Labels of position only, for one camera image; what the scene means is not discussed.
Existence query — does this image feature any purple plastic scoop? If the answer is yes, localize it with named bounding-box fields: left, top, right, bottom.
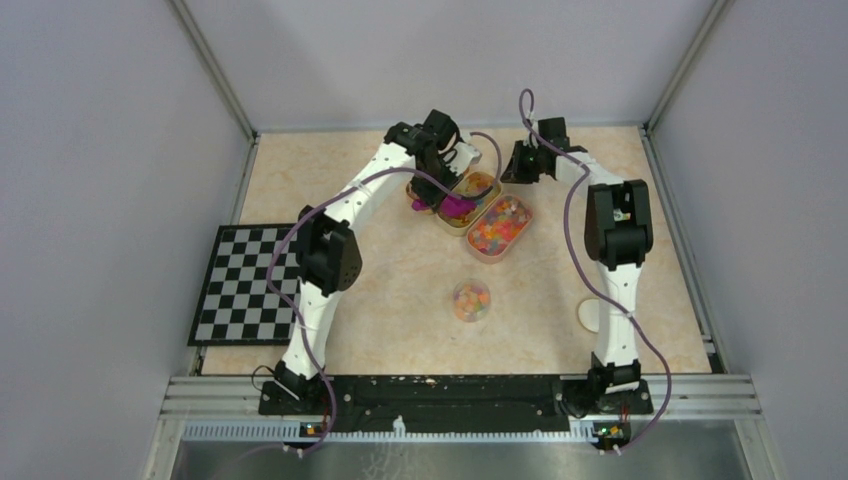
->
left=411, top=196, right=477, bottom=218

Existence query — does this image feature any clear plastic cup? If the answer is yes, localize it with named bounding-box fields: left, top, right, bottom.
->
left=451, top=278, right=491, bottom=323

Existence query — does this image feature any white round lid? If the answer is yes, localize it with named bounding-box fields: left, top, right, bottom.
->
left=577, top=298, right=600, bottom=334

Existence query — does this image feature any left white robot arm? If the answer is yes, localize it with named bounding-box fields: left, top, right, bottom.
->
left=273, top=110, right=479, bottom=414

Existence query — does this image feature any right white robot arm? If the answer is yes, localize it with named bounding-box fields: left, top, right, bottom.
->
left=500, top=117, right=654, bottom=412

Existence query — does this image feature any tray of orange pink candies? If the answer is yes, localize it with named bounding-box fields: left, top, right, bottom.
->
left=465, top=194, right=534, bottom=264

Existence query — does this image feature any tray of yellow purple candies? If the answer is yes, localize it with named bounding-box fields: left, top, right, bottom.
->
left=436, top=171, right=502, bottom=236

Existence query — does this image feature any black white checkerboard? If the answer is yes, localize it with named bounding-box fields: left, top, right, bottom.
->
left=188, top=223, right=297, bottom=346

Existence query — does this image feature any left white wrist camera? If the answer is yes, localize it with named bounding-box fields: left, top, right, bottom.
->
left=444, top=141, right=482, bottom=176

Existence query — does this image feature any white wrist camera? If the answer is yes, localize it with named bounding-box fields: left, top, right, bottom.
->
left=523, top=113, right=539, bottom=149
left=444, top=141, right=482, bottom=176

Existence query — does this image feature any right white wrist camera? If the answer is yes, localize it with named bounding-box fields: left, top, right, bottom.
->
left=523, top=113, right=539, bottom=149

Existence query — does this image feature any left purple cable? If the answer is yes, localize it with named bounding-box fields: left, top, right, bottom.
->
left=264, top=130, right=505, bottom=458

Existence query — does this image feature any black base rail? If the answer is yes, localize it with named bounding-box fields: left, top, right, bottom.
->
left=258, top=375, right=654, bottom=434

